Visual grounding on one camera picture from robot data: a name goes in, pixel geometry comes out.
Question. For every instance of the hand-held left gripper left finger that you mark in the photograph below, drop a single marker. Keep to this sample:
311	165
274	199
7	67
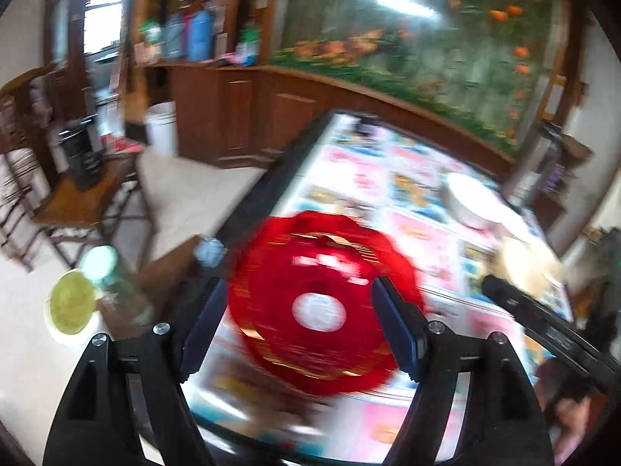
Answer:
203	323

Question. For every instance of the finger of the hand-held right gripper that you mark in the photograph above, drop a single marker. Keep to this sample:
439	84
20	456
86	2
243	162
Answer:
533	313

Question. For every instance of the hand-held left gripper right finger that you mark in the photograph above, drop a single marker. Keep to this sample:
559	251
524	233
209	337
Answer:
394	323

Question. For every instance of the cream plate with gold rim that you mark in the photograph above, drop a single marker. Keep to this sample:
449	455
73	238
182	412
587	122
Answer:
529	262

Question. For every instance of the red scalloped glass plate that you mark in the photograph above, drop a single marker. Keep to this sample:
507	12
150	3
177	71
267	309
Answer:
271	310

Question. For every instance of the bottle with teal cap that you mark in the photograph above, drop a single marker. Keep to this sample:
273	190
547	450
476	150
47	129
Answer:
116	286

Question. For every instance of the steel thermal urn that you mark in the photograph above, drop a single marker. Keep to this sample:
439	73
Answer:
536	155

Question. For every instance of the white bowl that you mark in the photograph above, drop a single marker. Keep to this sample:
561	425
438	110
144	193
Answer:
473	201

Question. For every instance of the printed fruit tablecloth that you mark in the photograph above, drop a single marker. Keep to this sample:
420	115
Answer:
412	194

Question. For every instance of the white container with green lid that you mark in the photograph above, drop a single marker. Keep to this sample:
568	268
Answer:
72	303

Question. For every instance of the wooden side table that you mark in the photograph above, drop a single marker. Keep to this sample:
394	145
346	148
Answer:
73	204

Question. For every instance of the white plastic bucket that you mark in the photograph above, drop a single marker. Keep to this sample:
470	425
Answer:
162	128

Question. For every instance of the small black device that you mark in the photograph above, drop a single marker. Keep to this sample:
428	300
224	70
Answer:
364	117

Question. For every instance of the black pitcher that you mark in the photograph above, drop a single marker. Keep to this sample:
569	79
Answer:
80	155

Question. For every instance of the wooden cabinet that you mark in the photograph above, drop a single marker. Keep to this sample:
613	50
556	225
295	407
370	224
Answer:
233	107

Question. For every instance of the striped seat cushion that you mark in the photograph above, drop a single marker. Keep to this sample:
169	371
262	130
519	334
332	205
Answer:
17	170

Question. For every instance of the wooden armchair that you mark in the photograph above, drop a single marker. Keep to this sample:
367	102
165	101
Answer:
29	107

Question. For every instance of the white and green bag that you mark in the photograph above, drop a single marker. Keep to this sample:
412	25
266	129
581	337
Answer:
248	46

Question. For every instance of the blue thermos jug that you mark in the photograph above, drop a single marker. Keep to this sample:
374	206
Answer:
201	36

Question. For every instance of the green snack packet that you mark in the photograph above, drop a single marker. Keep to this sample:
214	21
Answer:
150	31

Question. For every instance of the flower and bamboo wall panel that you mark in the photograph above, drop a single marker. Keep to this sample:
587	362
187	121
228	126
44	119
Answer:
412	34

